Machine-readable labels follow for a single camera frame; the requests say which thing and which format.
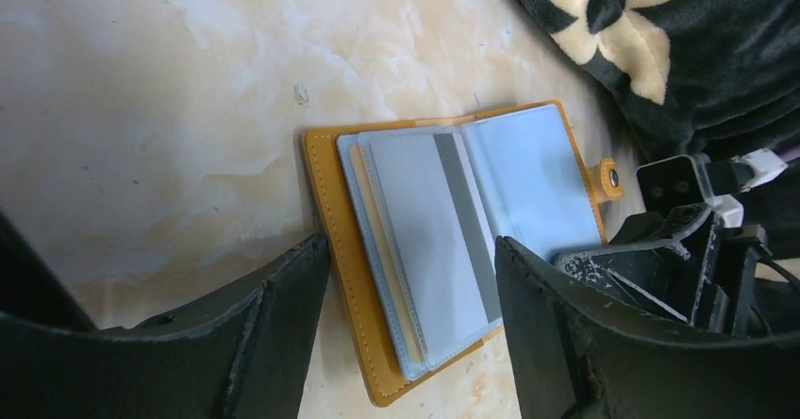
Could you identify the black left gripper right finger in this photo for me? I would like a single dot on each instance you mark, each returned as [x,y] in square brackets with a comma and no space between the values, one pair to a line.
[576,352]

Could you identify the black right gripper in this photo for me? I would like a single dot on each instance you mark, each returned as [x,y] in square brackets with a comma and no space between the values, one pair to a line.
[691,269]

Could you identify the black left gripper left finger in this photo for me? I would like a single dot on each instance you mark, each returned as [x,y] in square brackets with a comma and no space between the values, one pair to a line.
[242,351]

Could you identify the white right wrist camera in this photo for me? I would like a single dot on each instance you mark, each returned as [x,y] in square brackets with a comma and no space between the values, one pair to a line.
[686,180]

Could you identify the black floral blanket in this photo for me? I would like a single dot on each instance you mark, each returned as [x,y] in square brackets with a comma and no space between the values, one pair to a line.
[719,77]

